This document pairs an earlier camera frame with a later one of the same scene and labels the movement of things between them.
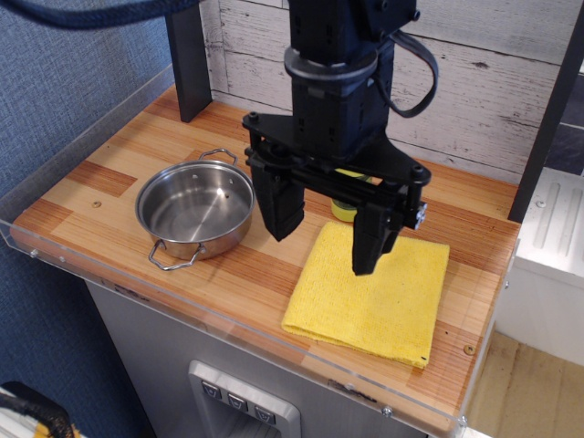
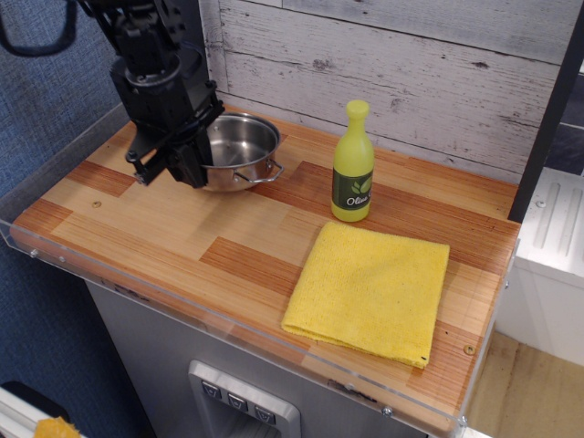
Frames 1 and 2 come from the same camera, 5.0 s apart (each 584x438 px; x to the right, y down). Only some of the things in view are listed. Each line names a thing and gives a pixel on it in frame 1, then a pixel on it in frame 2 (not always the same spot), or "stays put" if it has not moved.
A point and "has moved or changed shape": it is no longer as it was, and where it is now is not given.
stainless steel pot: x=203 y=204 has moved or changed shape
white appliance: x=542 y=298 stays put
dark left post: x=185 y=28 stays put
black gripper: x=339 y=141 to x=166 y=113
